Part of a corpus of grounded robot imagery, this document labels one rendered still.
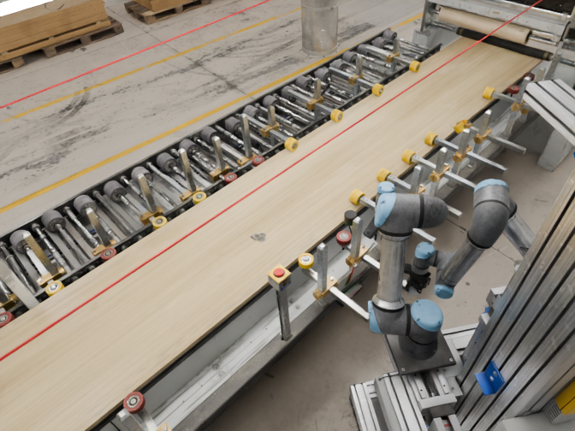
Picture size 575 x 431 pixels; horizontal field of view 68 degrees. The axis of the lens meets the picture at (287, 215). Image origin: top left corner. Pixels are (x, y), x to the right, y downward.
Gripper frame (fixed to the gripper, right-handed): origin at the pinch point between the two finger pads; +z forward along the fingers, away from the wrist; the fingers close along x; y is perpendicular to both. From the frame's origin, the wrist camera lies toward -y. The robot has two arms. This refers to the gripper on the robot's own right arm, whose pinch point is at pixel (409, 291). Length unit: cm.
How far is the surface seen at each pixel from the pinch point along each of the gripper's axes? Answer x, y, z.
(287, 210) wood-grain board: -7, -78, -7
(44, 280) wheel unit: -127, -139, -3
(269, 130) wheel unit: 34, -138, -14
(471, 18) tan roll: 252, -116, -26
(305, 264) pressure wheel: -28, -44, -8
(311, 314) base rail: -38, -31, 13
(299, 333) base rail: -49, -28, 13
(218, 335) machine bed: -80, -51, 5
